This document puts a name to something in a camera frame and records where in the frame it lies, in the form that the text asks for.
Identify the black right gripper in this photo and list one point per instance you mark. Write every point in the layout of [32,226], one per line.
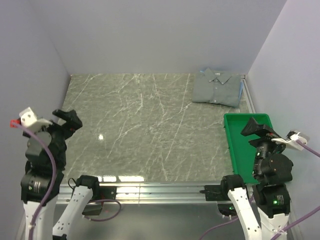
[267,134]

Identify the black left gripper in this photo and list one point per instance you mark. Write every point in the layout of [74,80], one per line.
[72,123]

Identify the grey long sleeve shirt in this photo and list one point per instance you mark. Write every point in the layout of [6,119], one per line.
[216,90]

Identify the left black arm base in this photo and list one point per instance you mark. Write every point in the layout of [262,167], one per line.
[104,193]

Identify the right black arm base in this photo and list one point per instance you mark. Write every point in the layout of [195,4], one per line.
[214,193]

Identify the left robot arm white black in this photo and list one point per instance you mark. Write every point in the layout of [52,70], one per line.
[40,185]

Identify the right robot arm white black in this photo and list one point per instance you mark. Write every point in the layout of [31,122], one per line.
[272,170]

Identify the green plastic tray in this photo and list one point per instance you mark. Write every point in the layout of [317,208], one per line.
[242,154]

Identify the folded light blue shirt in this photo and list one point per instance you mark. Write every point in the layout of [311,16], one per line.
[240,88]

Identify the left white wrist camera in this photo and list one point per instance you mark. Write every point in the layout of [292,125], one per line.
[29,119]

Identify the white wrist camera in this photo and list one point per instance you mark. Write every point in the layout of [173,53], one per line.
[29,119]
[291,140]

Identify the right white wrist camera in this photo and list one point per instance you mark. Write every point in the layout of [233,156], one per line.
[291,140]

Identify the aluminium mounting rail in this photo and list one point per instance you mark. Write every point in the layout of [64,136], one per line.
[170,192]

